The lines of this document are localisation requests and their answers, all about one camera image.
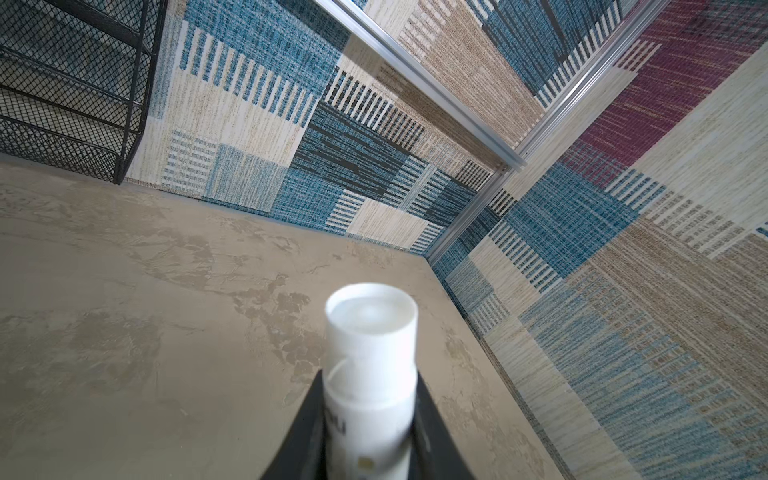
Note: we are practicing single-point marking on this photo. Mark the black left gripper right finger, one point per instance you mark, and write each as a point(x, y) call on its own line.
point(434, 455)

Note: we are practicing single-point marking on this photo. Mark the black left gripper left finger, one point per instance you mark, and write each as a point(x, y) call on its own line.
point(302, 452)

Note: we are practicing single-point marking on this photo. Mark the white glue stick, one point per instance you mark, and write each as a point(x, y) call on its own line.
point(369, 377)

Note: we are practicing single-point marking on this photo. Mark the black wire shelf rack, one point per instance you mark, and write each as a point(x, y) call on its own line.
point(76, 81)

